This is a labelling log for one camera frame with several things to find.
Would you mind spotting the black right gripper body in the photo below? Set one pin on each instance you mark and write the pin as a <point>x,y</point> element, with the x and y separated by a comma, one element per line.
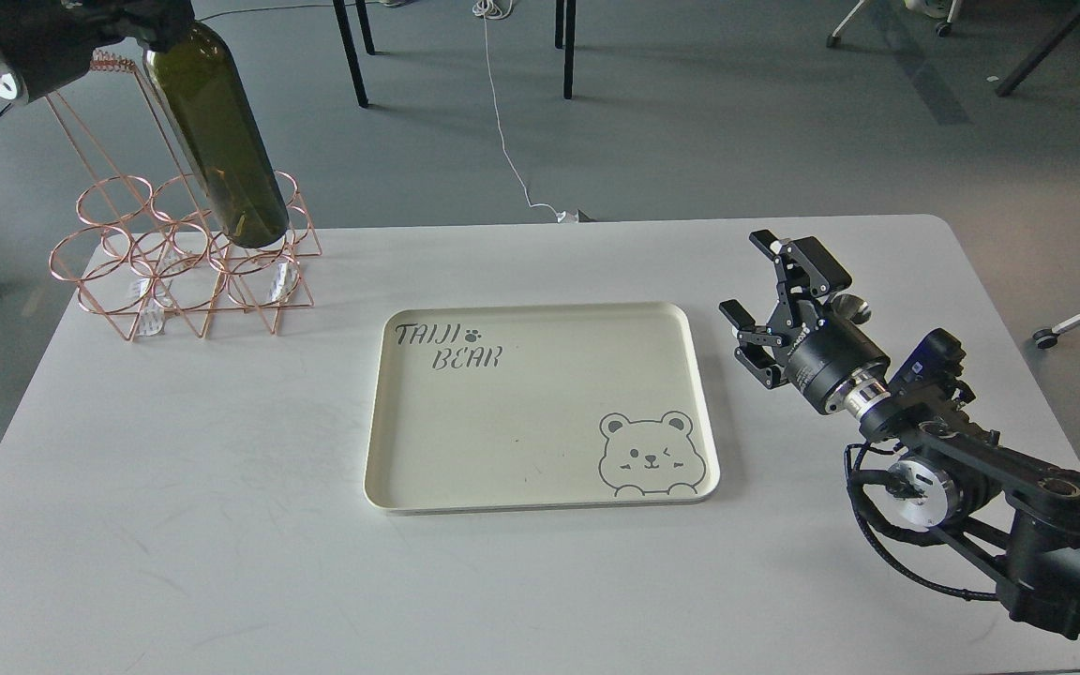
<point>823,353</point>

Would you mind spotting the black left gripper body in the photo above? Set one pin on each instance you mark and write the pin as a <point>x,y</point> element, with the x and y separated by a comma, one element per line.
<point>47,44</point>

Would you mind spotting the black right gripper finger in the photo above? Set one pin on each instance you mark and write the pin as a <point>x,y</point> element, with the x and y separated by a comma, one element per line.
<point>763,349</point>
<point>808,277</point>

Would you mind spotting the silver metal jigger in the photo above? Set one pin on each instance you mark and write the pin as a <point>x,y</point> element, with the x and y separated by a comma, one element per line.
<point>850,307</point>

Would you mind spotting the dark green wine bottle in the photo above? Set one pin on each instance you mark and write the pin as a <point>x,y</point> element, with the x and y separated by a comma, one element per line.
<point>199,87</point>

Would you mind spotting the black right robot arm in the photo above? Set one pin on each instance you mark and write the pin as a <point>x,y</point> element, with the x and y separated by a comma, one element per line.
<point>939,498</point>

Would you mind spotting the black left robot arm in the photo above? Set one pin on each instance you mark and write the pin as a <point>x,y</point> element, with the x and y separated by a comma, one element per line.
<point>44,45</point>

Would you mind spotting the cream bear serving tray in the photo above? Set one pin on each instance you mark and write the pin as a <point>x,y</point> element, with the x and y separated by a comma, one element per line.
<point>503,408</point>

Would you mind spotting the copper wire wine rack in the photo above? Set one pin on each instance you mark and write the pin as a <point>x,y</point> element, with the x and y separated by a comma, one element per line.
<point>149,252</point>

